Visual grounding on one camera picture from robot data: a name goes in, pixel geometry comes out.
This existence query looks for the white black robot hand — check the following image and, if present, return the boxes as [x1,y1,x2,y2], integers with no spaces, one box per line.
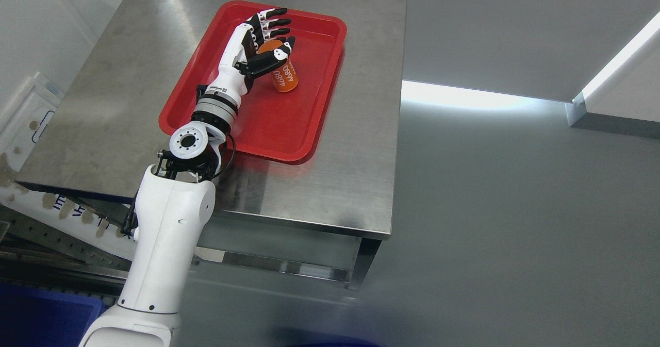
[197,7,295,111]

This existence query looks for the orange cylindrical capacitor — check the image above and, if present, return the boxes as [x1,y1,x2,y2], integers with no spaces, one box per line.
[258,40,299,93]

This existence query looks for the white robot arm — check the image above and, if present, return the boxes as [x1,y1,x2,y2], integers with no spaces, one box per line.
[80,93,241,346]

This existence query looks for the metal shelf rack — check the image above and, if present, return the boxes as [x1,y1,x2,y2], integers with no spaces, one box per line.
[2,183,135,300]

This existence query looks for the red plastic tray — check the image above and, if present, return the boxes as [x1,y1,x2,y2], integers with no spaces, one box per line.
[159,0,348,164]

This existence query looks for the stainless steel table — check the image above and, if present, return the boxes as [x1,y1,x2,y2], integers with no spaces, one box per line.
[18,0,408,290]

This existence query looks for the blue bin lower centre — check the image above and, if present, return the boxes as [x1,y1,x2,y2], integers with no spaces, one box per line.
[1,284,106,346]

